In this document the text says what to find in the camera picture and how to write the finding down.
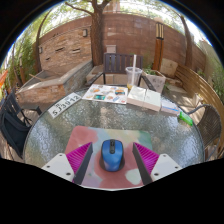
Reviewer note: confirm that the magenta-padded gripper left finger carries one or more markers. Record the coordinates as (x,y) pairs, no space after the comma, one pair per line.
(60,165)

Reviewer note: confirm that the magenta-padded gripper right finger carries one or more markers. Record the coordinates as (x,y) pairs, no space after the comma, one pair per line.
(163,165)

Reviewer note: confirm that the blue computer mouse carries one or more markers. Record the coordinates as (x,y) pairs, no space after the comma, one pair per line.
(112,155)

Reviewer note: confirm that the red floral mouse pad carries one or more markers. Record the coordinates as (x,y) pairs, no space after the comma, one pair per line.
(83,136)

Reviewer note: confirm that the green marker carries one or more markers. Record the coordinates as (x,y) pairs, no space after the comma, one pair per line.
(186,118)

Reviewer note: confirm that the black slatted chair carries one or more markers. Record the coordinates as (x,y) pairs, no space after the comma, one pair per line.
(15,130)

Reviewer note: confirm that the small white blue book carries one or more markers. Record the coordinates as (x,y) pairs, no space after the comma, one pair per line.
(170,107)

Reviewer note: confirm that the white licence plate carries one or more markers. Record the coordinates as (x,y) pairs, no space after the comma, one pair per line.
(65,105)

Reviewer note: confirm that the brown wicker chair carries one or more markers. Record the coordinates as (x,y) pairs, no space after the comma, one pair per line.
(210,126)

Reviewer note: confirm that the white open book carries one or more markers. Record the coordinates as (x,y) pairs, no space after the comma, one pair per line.
(145,98)

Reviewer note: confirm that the raised stone garden bed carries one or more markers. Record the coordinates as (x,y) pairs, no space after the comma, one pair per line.
(50,88)

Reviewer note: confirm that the curved wooden slat fence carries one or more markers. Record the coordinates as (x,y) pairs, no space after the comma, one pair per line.
(200,90)

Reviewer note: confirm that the white planter box with plants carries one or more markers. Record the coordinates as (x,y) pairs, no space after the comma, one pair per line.
(156,81)

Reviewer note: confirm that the colourful sticker sheet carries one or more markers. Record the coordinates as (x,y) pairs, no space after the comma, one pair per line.
(105,94)

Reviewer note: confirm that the clear plastic cup with straw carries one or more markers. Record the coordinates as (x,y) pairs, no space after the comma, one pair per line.
(133,78)

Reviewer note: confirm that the low concrete block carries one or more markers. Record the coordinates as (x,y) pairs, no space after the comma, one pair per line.
(95,74)

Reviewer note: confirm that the beige stone slab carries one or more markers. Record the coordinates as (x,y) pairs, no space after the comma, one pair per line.
(169,67)

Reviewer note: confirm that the orange parasol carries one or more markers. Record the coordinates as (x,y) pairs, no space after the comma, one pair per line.
(3,78)

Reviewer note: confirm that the dark wooden slatted chair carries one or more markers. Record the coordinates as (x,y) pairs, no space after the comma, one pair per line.
(116,63)

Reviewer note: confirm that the leaning thin tree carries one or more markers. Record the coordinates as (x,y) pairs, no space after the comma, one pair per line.
(38,50)

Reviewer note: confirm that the slim dark tree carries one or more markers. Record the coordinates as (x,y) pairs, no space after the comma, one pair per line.
(188,46)

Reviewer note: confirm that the thick forked tree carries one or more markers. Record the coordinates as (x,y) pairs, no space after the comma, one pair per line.
(97,40)

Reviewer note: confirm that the wooden garden lamp post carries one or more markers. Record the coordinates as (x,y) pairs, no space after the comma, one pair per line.
(158,50)

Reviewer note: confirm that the black wall lamp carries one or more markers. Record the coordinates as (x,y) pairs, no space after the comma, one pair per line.
(40,49)
(85,33)

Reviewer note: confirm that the white wall utility box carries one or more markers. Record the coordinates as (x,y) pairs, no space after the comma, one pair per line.
(111,49)

